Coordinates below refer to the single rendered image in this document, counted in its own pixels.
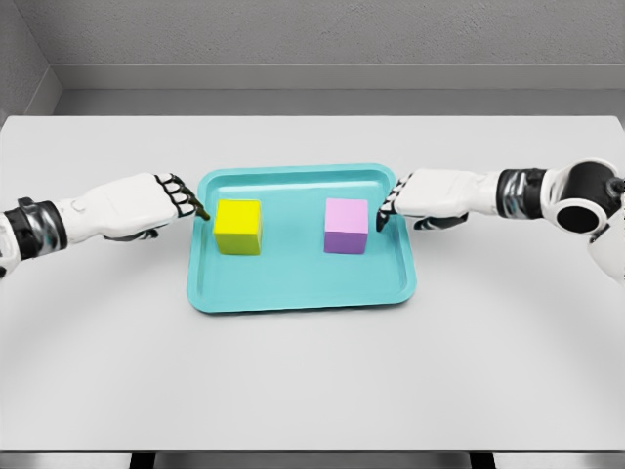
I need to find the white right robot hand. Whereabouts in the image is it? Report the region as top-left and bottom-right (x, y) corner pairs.
(375, 167), (471, 233)

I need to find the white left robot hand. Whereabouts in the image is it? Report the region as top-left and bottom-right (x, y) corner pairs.
(80, 171), (213, 242)

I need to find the pink cube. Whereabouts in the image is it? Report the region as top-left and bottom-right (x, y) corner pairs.
(322, 197), (369, 256)

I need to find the yellow cube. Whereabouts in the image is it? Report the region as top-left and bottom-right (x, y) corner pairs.
(213, 197), (264, 257)

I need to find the teal rectangular tray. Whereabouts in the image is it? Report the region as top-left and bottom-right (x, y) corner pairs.
(186, 162), (419, 317)

